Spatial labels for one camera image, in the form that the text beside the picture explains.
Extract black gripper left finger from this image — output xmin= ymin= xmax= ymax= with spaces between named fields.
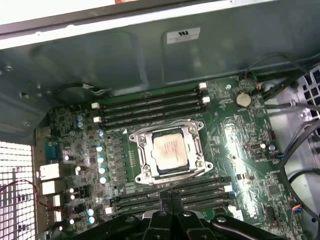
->
xmin=71 ymin=191 xmax=173 ymax=240

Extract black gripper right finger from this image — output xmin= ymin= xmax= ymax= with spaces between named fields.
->
xmin=172 ymin=191 xmax=287 ymax=240

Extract silver CPU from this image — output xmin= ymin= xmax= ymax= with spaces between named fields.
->
xmin=151 ymin=128 xmax=191 ymax=176

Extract metal socket cover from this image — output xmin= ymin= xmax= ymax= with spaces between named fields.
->
xmin=138 ymin=123 xmax=208 ymax=180

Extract CPU socket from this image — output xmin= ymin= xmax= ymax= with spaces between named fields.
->
xmin=128 ymin=119 xmax=215 ymax=186

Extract green motherboard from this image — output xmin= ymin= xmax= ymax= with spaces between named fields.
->
xmin=34 ymin=74 xmax=311 ymax=240

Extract metal USB port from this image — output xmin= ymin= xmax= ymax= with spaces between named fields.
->
xmin=246 ymin=142 xmax=262 ymax=152

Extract silver port block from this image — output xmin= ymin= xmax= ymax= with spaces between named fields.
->
xmin=39 ymin=163 xmax=61 ymax=181
xmin=41 ymin=180 xmax=58 ymax=196

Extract round coin battery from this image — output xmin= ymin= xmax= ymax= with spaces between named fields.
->
xmin=233 ymin=91 xmax=252 ymax=108

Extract blue serial port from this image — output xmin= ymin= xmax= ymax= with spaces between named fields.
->
xmin=44 ymin=140 xmax=62 ymax=161

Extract black PC case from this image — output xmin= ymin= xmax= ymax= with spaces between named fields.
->
xmin=0 ymin=0 xmax=320 ymax=240

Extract white case sticker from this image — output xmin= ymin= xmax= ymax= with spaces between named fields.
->
xmin=166 ymin=26 xmax=202 ymax=45

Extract silver disk bay cage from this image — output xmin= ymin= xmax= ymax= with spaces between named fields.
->
xmin=289 ymin=62 xmax=320 ymax=121

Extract grey cable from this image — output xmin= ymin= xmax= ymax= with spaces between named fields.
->
xmin=265 ymin=101 xmax=320 ymax=112

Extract red black twisted wire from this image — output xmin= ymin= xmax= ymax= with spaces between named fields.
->
xmin=0 ymin=179 xmax=77 ymax=216

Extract thick black cable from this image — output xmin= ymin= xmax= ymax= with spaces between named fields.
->
xmin=262 ymin=74 xmax=301 ymax=101

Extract thin black wire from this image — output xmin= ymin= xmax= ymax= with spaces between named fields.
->
xmin=244 ymin=51 xmax=312 ymax=79

